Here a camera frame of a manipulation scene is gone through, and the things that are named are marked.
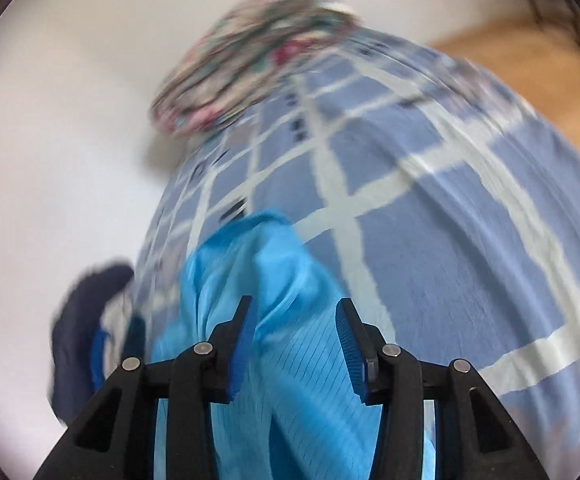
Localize bed with blue checked sheet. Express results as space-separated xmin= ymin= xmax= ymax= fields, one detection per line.
xmin=130 ymin=25 xmax=580 ymax=480

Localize folded dark navy clothes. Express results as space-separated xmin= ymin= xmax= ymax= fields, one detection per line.
xmin=50 ymin=265 xmax=136 ymax=423

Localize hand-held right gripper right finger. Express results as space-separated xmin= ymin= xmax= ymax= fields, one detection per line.
xmin=335 ymin=297 xmax=551 ymax=480

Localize folded floral quilt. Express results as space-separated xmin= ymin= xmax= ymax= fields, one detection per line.
xmin=150 ymin=0 xmax=366 ymax=136

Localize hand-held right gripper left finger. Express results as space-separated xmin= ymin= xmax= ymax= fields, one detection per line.
xmin=34 ymin=295 xmax=258 ymax=480

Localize light blue jacket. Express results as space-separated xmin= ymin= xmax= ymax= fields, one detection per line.
xmin=150 ymin=210 xmax=438 ymax=480

